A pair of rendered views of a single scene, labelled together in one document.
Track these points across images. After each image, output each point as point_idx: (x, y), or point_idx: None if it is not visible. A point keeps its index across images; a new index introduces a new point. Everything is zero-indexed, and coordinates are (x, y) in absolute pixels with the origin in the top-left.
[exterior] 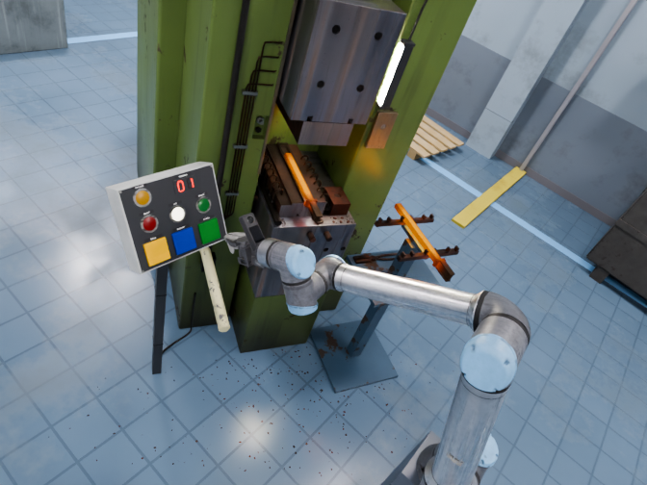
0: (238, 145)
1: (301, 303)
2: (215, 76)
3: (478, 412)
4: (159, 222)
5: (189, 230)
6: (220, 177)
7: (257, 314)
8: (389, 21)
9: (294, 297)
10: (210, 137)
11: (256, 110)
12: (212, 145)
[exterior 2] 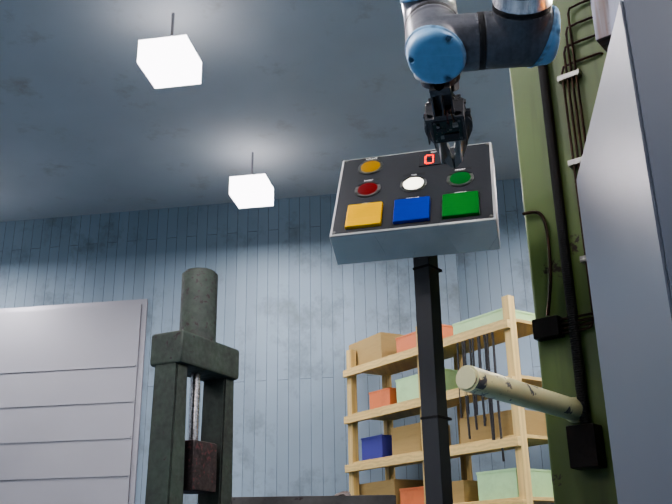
0: (574, 159)
1: (412, 29)
2: (521, 80)
3: None
4: (382, 189)
5: (422, 198)
6: (559, 223)
7: None
8: None
9: (406, 33)
10: (534, 166)
11: (590, 98)
12: (540, 179)
